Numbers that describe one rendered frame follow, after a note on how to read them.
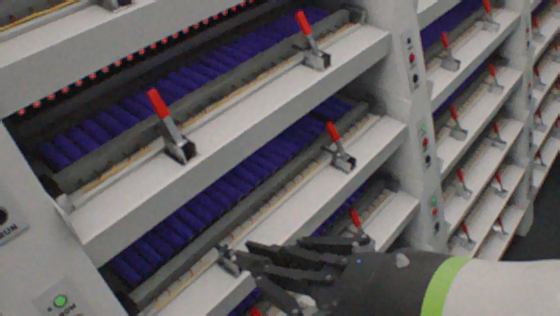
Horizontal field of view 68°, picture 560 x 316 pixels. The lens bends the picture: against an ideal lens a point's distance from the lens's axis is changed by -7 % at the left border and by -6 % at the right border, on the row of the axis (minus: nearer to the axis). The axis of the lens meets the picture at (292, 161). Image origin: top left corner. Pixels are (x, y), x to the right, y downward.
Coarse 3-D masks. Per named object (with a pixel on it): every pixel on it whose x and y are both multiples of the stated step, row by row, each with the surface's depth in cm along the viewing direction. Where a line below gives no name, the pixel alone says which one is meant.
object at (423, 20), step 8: (416, 0) 80; (424, 0) 87; (432, 0) 87; (440, 0) 88; (448, 0) 92; (456, 0) 96; (416, 8) 81; (424, 8) 84; (432, 8) 87; (440, 8) 90; (448, 8) 94; (416, 16) 83; (424, 16) 85; (432, 16) 89; (424, 24) 87
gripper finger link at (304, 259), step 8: (288, 248) 52; (296, 248) 51; (296, 256) 50; (304, 256) 49; (312, 256) 49; (320, 256) 48; (328, 256) 46; (336, 256) 46; (344, 256) 45; (296, 264) 52; (304, 264) 50; (312, 264) 49; (320, 264) 47; (328, 264) 46; (336, 264) 45; (344, 264) 44
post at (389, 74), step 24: (384, 0) 74; (408, 0) 79; (408, 24) 81; (384, 72) 83; (408, 96) 84; (408, 144) 89; (432, 144) 95; (408, 168) 92; (432, 168) 97; (432, 240) 103
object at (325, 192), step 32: (352, 96) 92; (384, 96) 86; (352, 128) 85; (384, 128) 85; (320, 160) 78; (320, 192) 73; (352, 192) 78; (288, 224) 68; (128, 288) 60; (192, 288) 60; (224, 288) 60
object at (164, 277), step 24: (360, 120) 85; (312, 144) 78; (288, 168) 74; (264, 192) 70; (288, 192) 72; (240, 216) 67; (216, 240) 64; (168, 264) 60; (192, 264) 62; (144, 288) 57
